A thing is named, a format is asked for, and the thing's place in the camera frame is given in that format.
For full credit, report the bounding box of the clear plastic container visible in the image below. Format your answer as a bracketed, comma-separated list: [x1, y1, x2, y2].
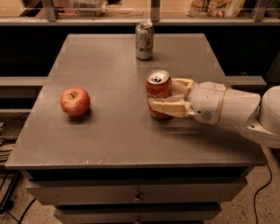
[71, 0, 106, 17]

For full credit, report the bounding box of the metal shelf rack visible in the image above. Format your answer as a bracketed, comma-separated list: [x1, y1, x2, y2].
[0, 0, 280, 26]

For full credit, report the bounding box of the black cables left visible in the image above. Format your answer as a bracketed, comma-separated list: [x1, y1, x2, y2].
[0, 112, 36, 224]

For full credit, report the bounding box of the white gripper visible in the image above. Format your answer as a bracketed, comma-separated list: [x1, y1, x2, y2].
[148, 78, 227, 125]

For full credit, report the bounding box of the silver green soda can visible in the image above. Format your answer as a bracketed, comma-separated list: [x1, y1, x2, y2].
[135, 21, 154, 60]

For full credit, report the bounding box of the red apple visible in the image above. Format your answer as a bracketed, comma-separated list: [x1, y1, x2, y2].
[60, 87, 91, 117]

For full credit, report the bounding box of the colourful snack bag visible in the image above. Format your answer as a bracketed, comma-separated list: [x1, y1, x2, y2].
[186, 0, 245, 18]

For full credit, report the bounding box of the grey drawer cabinet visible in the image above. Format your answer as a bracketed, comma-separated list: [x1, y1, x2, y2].
[7, 35, 266, 224]

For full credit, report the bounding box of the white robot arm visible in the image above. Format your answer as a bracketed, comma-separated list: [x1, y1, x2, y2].
[148, 78, 280, 148]

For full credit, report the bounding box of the black floor cable right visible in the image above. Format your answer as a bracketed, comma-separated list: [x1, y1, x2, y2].
[252, 163, 273, 224]

